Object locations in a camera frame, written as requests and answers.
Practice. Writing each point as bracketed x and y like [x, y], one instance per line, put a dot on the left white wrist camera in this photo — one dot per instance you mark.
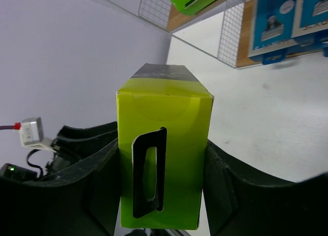
[31, 134]

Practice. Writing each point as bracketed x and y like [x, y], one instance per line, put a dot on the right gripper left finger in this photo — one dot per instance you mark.
[82, 199]

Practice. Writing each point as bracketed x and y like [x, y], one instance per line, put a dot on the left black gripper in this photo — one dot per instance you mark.
[73, 145]

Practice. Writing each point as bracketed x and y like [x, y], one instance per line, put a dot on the blue Harry's box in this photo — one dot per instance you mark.
[310, 18]
[271, 31]

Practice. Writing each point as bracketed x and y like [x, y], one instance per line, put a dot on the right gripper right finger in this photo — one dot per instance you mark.
[242, 200]

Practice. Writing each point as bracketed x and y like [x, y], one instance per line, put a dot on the black box with face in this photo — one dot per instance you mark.
[163, 116]

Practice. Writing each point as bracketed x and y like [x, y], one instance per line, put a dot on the white wire wooden shelf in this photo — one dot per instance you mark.
[221, 31]

